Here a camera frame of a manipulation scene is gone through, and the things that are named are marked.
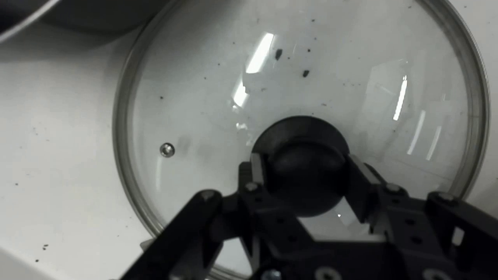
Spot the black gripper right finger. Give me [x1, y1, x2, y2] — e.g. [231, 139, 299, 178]
[346, 156, 498, 280]

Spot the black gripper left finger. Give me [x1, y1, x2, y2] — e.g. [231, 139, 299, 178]
[120, 154, 281, 280]

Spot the glass lid with black knob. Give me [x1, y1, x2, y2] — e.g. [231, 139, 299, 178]
[113, 0, 491, 280]

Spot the black pot with handles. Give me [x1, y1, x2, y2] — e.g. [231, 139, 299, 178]
[0, 0, 173, 47]

